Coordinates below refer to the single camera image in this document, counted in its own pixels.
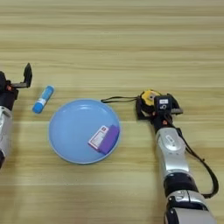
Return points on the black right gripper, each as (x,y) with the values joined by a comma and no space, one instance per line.
(162,119)

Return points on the white and red card box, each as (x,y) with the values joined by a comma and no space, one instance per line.
(97,137)

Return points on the blue glue stick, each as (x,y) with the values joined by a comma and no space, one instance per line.
(43,99)

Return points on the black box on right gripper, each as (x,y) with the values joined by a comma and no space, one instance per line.
(162,104)

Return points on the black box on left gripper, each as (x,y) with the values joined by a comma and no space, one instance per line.
(2,81)

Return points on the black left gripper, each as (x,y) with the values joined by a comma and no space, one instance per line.
(7,97)

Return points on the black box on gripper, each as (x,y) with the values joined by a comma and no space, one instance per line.
(2,81)
(162,104)

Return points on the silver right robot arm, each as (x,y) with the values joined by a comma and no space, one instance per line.
(173,151)

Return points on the light blue round plate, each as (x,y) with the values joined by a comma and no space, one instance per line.
(71,131)

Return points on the purple rectangular block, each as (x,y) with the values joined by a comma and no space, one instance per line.
(109,139)

